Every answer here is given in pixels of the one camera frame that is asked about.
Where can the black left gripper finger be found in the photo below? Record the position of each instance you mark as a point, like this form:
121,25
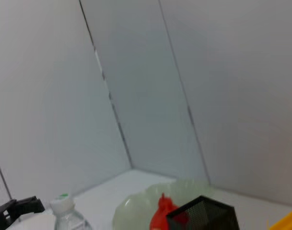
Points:
21,207

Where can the green label water bottle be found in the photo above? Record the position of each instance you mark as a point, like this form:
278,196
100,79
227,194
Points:
64,210

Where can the red-orange toy fruit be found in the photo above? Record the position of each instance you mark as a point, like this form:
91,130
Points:
160,218

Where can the wavy glass fruit plate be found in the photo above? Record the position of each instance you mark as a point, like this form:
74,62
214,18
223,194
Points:
136,210

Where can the black mesh pen holder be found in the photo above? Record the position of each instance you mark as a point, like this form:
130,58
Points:
208,215

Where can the yellow plastic storage bin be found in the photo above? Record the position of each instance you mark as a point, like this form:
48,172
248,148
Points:
287,221

